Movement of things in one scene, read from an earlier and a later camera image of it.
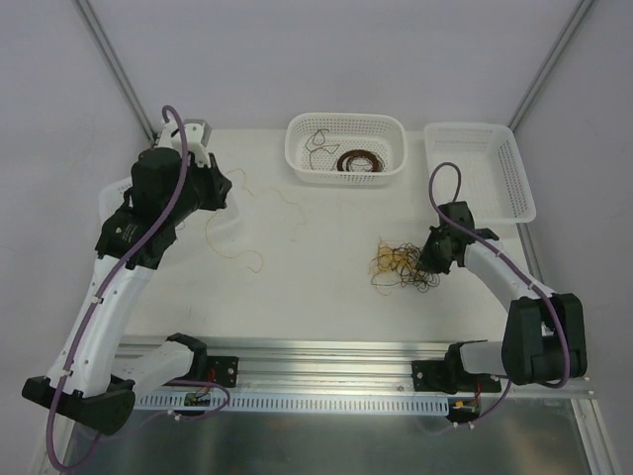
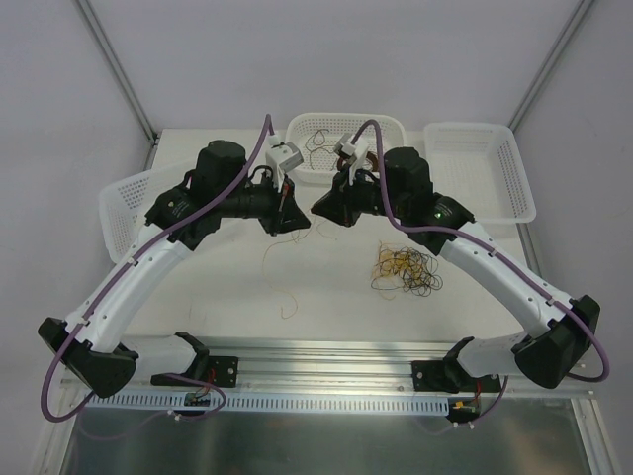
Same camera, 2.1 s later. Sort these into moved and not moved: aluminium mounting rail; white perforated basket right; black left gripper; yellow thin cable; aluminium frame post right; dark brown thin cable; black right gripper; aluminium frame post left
Moved: yellow thin cable; black left gripper; black right gripper
Not moved: dark brown thin cable; aluminium frame post right; white perforated basket right; aluminium mounting rail; aluminium frame post left
